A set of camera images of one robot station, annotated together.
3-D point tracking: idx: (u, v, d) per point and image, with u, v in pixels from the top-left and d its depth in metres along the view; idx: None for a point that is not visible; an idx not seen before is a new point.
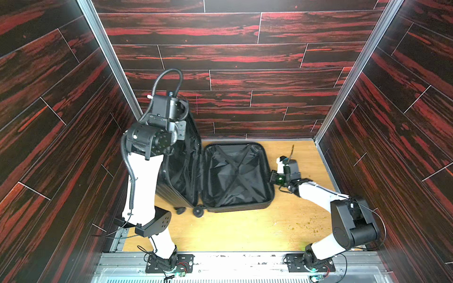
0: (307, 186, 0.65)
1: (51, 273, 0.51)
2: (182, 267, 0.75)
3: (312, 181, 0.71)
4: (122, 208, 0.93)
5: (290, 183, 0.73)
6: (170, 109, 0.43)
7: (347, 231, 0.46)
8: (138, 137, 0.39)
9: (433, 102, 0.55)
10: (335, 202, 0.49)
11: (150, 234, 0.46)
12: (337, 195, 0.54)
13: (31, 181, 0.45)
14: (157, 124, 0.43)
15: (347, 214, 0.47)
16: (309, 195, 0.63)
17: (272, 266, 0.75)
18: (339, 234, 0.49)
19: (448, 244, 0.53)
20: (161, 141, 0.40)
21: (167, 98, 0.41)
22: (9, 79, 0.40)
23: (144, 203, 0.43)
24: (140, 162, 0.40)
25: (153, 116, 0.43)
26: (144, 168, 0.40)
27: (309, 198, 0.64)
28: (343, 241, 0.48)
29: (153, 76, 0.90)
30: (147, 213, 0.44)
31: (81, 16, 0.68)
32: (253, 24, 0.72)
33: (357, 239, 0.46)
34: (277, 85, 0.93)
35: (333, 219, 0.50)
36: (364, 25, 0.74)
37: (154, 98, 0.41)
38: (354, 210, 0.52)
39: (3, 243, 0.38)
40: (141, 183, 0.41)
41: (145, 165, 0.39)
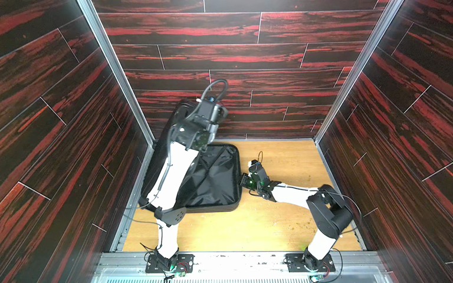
0: (279, 190, 0.66)
1: (51, 273, 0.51)
2: (182, 267, 0.75)
3: (281, 183, 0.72)
4: (122, 208, 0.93)
5: (262, 191, 0.73)
6: (213, 114, 0.50)
7: (329, 222, 0.48)
8: (184, 131, 0.46)
9: (433, 102, 0.55)
10: (310, 200, 0.51)
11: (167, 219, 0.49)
12: (309, 190, 0.56)
13: (31, 181, 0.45)
14: (200, 124, 0.50)
15: (324, 207, 0.50)
16: (284, 197, 0.65)
17: (272, 266, 0.75)
18: (324, 227, 0.51)
19: (447, 244, 0.53)
20: (202, 139, 0.47)
21: (213, 104, 0.48)
22: (9, 79, 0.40)
23: (169, 186, 0.46)
24: (179, 152, 0.46)
25: (197, 117, 0.50)
26: (180, 159, 0.46)
27: (285, 200, 0.65)
28: (328, 231, 0.50)
29: (153, 75, 0.90)
30: (168, 198, 0.48)
31: (81, 16, 0.68)
32: (253, 24, 0.72)
33: (339, 226, 0.48)
34: (277, 85, 0.93)
35: (314, 215, 0.52)
36: (363, 24, 0.74)
37: (202, 101, 0.48)
38: (327, 199, 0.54)
39: (3, 244, 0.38)
40: (173, 169, 0.46)
41: (182, 156, 0.45)
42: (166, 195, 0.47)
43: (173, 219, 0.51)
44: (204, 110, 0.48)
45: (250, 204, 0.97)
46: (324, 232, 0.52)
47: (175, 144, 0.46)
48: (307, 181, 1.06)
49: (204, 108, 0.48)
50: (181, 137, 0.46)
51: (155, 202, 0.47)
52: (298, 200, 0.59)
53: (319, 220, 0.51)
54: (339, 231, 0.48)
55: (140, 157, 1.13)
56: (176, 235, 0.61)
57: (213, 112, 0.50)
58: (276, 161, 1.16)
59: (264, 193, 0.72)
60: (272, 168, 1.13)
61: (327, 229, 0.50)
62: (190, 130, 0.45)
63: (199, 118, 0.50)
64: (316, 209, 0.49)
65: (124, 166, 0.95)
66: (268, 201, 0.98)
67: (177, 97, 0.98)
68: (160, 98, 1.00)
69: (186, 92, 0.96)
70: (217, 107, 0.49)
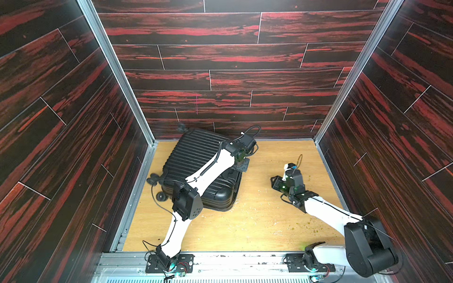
0: (315, 205, 0.60)
1: (51, 273, 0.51)
2: (182, 267, 0.75)
3: (317, 197, 0.64)
4: (121, 208, 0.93)
5: (294, 198, 0.69)
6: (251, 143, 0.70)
7: (363, 256, 0.43)
8: (233, 145, 0.64)
9: (433, 102, 0.55)
10: (348, 227, 0.46)
11: (193, 206, 0.54)
12: (350, 216, 0.50)
13: (30, 181, 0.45)
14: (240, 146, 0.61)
15: (362, 239, 0.44)
16: (318, 213, 0.59)
17: (272, 266, 0.75)
18: (355, 259, 0.45)
19: (447, 244, 0.53)
20: (242, 155, 0.64)
21: (253, 139, 0.70)
22: (9, 79, 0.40)
23: (207, 178, 0.56)
24: (226, 157, 0.61)
25: (239, 142, 0.70)
26: (225, 161, 0.60)
27: (318, 216, 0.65)
28: (360, 267, 0.44)
29: (153, 76, 0.90)
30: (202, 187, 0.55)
31: (81, 16, 0.68)
32: (253, 24, 0.72)
33: (376, 266, 0.42)
34: (277, 85, 0.93)
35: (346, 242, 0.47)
36: (363, 24, 0.74)
37: (244, 134, 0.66)
38: (368, 232, 0.49)
39: (4, 243, 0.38)
40: (216, 165, 0.59)
41: (226, 160, 0.60)
42: (202, 184, 0.55)
43: (193, 211, 0.56)
44: (246, 138, 0.69)
45: (250, 204, 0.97)
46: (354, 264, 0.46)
47: (223, 151, 0.62)
48: (307, 181, 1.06)
49: (246, 138, 0.69)
50: (229, 147, 0.63)
51: (192, 184, 0.54)
52: (332, 222, 0.53)
53: (350, 250, 0.46)
54: (373, 271, 0.42)
55: (140, 157, 1.13)
56: (183, 234, 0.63)
57: (251, 142, 0.70)
58: (276, 161, 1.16)
59: (296, 200, 0.67)
60: (272, 168, 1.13)
61: (357, 261, 0.45)
62: (235, 145, 0.63)
63: (240, 142, 0.70)
64: (353, 239, 0.44)
65: (124, 167, 0.96)
66: (269, 201, 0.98)
67: (177, 98, 0.99)
68: (160, 98, 1.00)
69: (186, 92, 0.96)
70: (254, 140, 0.71)
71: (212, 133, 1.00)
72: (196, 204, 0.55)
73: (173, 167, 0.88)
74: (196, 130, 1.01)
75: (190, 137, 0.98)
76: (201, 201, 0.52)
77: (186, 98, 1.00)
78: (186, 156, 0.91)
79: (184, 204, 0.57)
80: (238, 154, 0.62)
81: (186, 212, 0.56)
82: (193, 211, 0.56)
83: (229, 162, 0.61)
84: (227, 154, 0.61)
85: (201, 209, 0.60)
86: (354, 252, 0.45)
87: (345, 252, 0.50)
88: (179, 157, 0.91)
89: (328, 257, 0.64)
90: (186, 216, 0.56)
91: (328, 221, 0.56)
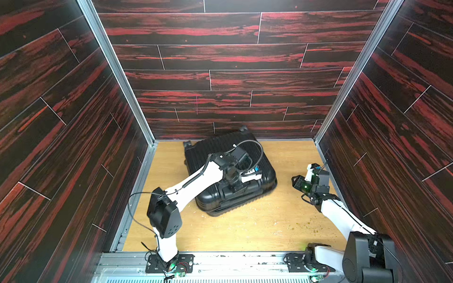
0: (334, 207, 0.58)
1: (51, 273, 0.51)
2: (182, 267, 0.75)
3: (338, 201, 0.62)
4: (121, 209, 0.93)
5: (313, 196, 0.68)
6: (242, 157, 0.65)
7: (357, 265, 0.42)
8: (222, 158, 0.59)
9: (433, 102, 0.55)
10: (354, 233, 0.45)
11: (170, 221, 0.47)
12: (362, 227, 0.48)
13: (31, 181, 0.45)
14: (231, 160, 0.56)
15: (364, 250, 0.43)
16: (334, 215, 0.57)
17: (272, 266, 0.75)
18: (350, 265, 0.45)
19: (447, 244, 0.53)
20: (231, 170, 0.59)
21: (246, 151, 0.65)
22: (9, 79, 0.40)
23: (188, 193, 0.50)
24: (214, 169, 0.56)
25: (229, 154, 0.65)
26: (212, 174, 0.54)
27: (333, 219, 0.57)
28: (351, 274, 0.44)
29: (153, 76, 0.90)
30: (183, 201, 0.49)
31: (81, 16, 0.68)
32: (253, 24, 0.72)
33: (368, 279, 0.42)
34: (277, 85, 0.93)
35: (347, 248, 0.46)
36: (363, 24, 0.74)
37: (236, 147, 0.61)
38: (375, 248, 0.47)
39: (3, 244, 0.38)
40: (201, 179, 0.53)
41: (214, 173, 0.55)
42: (183, 197, 0.49)
43: (168, 229, 0.49)
44: (236, 152, 0.65)
45: (250, 204, 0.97)
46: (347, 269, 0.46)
47: (212, 163, 0.57)
48: None
49: (238, 151, 0.65)
50: (219, 160, 0.59)
51: (171, 196, 0.48)
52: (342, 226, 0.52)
53: (347, 256, 0.46)
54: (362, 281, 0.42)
55: (140, 157, 1.13)
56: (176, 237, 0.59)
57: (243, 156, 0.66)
58: (276, 161, 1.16)
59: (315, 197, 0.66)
60: None
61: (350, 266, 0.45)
62: (226, 158, 0.59)
63: (231, 155, 0.65)
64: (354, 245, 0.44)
65: (124, 167, 0.96)
66: (269, 201, 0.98)
67: (177, 98, 0.99)
68: (160, 98, 1.00)
69: (186, 92, 0.96)
70: (246, 154, 0.66)
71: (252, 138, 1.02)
72: (174, 220, 0.48)
73: (202, 145, 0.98)
74: (248, 134, 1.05)
75: (234, 136, 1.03)
76: (180, 216, 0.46)
77: (186, 98, 1.00)
78: (217, 145, 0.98)
79: (161, 217, 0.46)
80: (226, 168, 0.57)
81: (161, 229, 0.48)
82: (170, 228, 0.49)
83: (216, 175, 0.55)
84: (216, 167, 0.56)
85: (179, 226, 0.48)
86: (350, 257, 0.45)
87: (344, 256, 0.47)
88: (214, 141, 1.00)
89: (328, 259, 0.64)
90: (161, 234, 0.48)
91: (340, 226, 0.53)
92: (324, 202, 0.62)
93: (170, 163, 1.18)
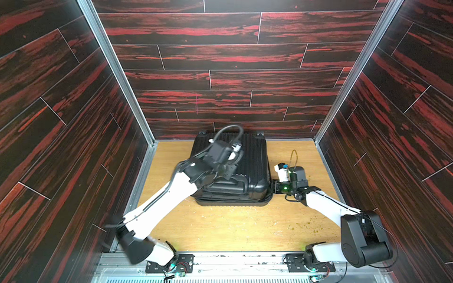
0: (316, 198, 0.61)
1: (51, 273, 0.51)
2: (182, 267, 0.75)
3: (319, 190, 0.65)
4: (121, 209, 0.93)
5: (296, 191, 0.70)
6: (221, 154, 0.52)
7: (356, 247, 0.44)
8: (195, 167, 0.49)
9: (433, 102, 0.55)
10: (344, 218, 0.47)
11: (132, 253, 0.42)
12: (348, 209, 0.51)
13: (31, 181, 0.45)
14: (209, 164, 0.53)
15: (358, 231, 0.45)
16: (318, 206, 0.60)
17: (272, 266, 0.75)
18: (349, 250, 0.46)
19: (448, 245, 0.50)
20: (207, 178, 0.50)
21: (226, 147, 0.51)
22: (9, 79, 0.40)
23: (153, 216, 0.43)
24: (182, 182, 0.47)
25: (207, 156, 0.53)
26: (180, 188, 0.46)
27: (318, 210, 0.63)
28: (353, 258, 0.45)
29: (153, 76, 0.90)
30: (146, 229, 0.43)
31: (81, 16, 0.68)
32: (253, 24, 0.72)
33: (368, 257, 0.43)
34: (277, 85, 0.93)
35: (342, 234, 0.48)
36: (363, 25, 0.74)
37: (214, 143, 0.51)
38: (365, 226, 0.50)
39: (4, 243, 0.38)
40: (166, 197, 0.45)
41: (183, 188, 0.46)
42: (145, 224, 0.42)
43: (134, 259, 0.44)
44: (214, 150, 0.51)
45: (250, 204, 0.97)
46: (347, 256, 0.47)
47: (179, 174, 0.48)
48: None
49: (214, 148, 0.51)
50: (189, 169, 0.49)
51: (129, 225, 0.41)
52: (330, 214, 0.55)
53: (345, 242, 0.47)
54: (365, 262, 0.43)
55: (140, 157, 1.13)
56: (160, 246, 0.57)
57: (223, 154, 0.52)
58: (276, 161, 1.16)
59: (298, 193, 0.69)
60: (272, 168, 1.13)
61: (351, 251, 0.46)
62: (199, 167, 0.49)
63: (208, 158, 0.53)
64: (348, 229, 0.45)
65: (124, 166, 0.95)
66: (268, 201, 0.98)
67: (177, 98, 0.99)
68: (160, 98, 1.00)
69: (186, 92, 0.96)
70: (229, 151, 0.53)
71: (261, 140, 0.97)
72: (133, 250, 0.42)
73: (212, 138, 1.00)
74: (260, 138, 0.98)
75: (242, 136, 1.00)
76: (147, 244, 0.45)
77: (186, 98, 1.00)
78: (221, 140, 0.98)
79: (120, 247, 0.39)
80: (201, 178, 0.48)
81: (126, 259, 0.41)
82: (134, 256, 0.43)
83: (189, 190, 0.47)
84: (186, 179, 0.47)
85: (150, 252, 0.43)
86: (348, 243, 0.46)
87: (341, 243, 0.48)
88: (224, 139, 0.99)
89: (328, 255, 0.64)
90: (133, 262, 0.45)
91: (327, 214, 0.56)
92: (308, 196, 0.64)
93: (170, 163, 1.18)
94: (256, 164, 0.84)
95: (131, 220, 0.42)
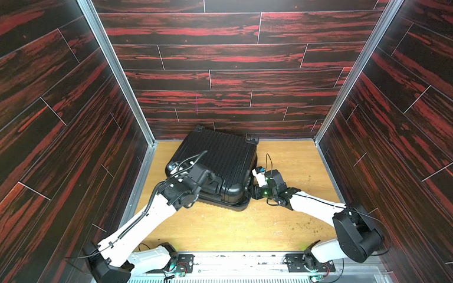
0: (299, 200, 0.61)
1: (51, 273, 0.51)
2: (182, 267, 0.75)
3: (299, 192, 0.65)
4: (121, 209, 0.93)
5: (278, 197, 0.69)
6: (202, 177, 0.55)
7: (356, 244, 0.44)
8: (173, 188, 0.50)
9: (433, 102, 0.55)
10: (337, 217, 0.47)
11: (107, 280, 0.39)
12: (335, 206, 0.51)
13: (31, 181, 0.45)
14: (188, 184, 0.54)
15: (353, 228, 0.45)
16: (303, 207, 0.60)
17: (272, 266, 0.75)
18: (348, 247, 0.47)
19: (447, 245, 0.53)
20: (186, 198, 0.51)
21: (204, 170, 0.55)
22: (9, 79, 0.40)
23: (133, 238, 0.43)
24: (160, 204, 0.47)
25: (187, 176, 0.55)
26: (158, 211, 0.46)
27: (304, 211, 0.61)
28: (354, 253, 0.46)
29: (153, 76, 0.90)
30: (122, 254, 0.42)
31: (81, 16, 0.68)
32: (253, 24, 0.72)
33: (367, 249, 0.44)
34: (277, 85, 0.93)
35: (338, 234, 0.48)
36: (363, 25, 0.74)
37: (194, 165, 0.54)
38: (354, 217, 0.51)
39: (4, 243, 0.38)
40: (144, 221, 0.44)
41: (161, 210, 0.46)
42: (121, 250, 0.41)
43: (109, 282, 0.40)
44: (194, 171, 0.54)
45: (250, 205, 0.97)
46: (348, 252, 0.47)
47: (159, 197, 0.48)
48: (307, 181, 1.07)
49: (195, 170, 0.54)
50: (168, 190, 0.49)
51: (105, 253, 0.40)
52: (317, 214, 0.55)
53: (343, 240, 0.47)
54: (365, 256, 0.44)
55: (140, 157, 1.13)
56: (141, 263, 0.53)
57: (202, 175, 0.55)
58: (276, 161, 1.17)
59: (281, 199, 0.68)
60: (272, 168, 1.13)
61: (351, 249, 0.46)
62: (178, 187, 0.50)
63: (187, 178, 0.55)
64: (344, 229, 0.45)
65: (124, 167, 0.96)
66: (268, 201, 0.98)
67: (177, 98, 0.99)
68: (160, 98, 1.00)
69: (186, 92, 0.96)
70: (206, 172, 0.56)
71: (251, 143, 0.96)
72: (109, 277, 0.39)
73: (209, 137, 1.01)
74: (249, 142, 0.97)
75: (232, 138, 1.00)
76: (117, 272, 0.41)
77: (186, 98, 1.00)
78: (213, 140, 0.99)
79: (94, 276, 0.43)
80: (179, 199, 0.49)
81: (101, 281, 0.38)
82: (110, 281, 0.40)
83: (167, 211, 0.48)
84: (164, 200, 0.47)
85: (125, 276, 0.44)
86: (347, 242, 0.46)
87: (338, 242, 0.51)
88: (216, 139, 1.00)
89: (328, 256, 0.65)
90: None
91: (315, 215, 0.57)
92: (292, 199, 0.63)
93: None
94: (238, 168, 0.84)
95: (107, 247, 0.41)
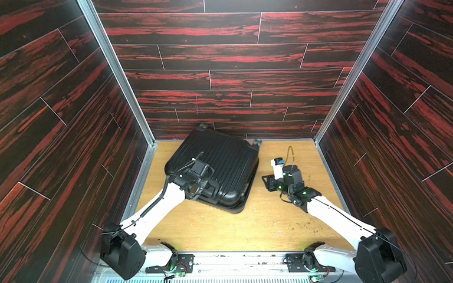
0: (318, 206, 0.57)
1: (51, 273, 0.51)
2: (182, 267, 0.75)
3: (319, 197, 0.60)
4: (121, 209, 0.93)
5: (294, 197, 0.64)
6: (203, 170, 0.64)
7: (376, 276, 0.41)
8: (182, 177, 0.57)
9: (433, 102, 0.55)
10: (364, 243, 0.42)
11: (132, 259, 0.42)
12: (363, 229, 0.46)
13: (31, 181, 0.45)
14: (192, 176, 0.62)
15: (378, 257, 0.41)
16: (321, 215, 0.56)
17: (272, 266, 0.75)
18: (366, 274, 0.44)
19: (447, 245, 0.53)
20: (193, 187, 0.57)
21: (205, 164, 0.64)
22: (9, 79, 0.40)
23: (151, 217, 0.46)
24: (173, 191, 0.53)
25: (191, 170, 0.63)
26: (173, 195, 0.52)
27: (319, 218, 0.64)
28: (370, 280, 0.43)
29: (153, 76, 0.90)
30: (144, 233, 0.45)
31: (81, 16, 0.68)
32: (253, 24, 0.72)
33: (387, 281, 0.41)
34: (277, 85, 0.93)
35: (359, 259, 0.44)
36: (363, 25, 0.74)
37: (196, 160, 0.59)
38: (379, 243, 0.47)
39: (4, 243, 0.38)
40: (161, 204, 0.49)
41: (174, 195, 0.52)
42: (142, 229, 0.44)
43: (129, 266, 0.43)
44: (197, 165, 0.63)
45: (250, 204, 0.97)
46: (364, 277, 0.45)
47: (171, 184, 0.55)
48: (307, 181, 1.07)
49: (197, 164, 0.63)
50: (178, 179, 0.56)
51: (129, 229, 0.43)
52: (333, 222, 0.52)
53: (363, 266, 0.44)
54: None
55: (140, 157, 1.13)
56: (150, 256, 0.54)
57: (204, 168, 0.64)
58: None
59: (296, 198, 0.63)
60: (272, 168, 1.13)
61: (368, 275, 0.44)
62: (186, 177, 0.58)
63: (191, 172, 0.63)
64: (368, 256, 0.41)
65: (124, 167, 0.96)
66: (268, 201, 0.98)
67: (177, 97, 0.98)
68: (160, 98, 1.00)
69: (186, 92, 0.96)
70: (207, 166, 0.65)
71: (250, 147, 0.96)
72: (131, 257, 0.42)
73: (209, 135, 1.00)
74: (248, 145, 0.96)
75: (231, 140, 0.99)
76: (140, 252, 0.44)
77: (186, 98, 1.00)
78: (212, 141, 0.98)
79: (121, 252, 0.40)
80: (188, 186, 0.55)
81: (121, 270, 0.41)
82: (130, 266, 0.43)
83: (179, 196, 0.53)
84: (176, 187, 0.54)
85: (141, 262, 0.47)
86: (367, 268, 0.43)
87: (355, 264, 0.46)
88: (214, 140, 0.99)
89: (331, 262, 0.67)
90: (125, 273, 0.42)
91: (332, 225, 0.53)
92: (309, 204, 0.59)
93: None
94: (235, 173, 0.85)
95: (129, 224, 0.44)
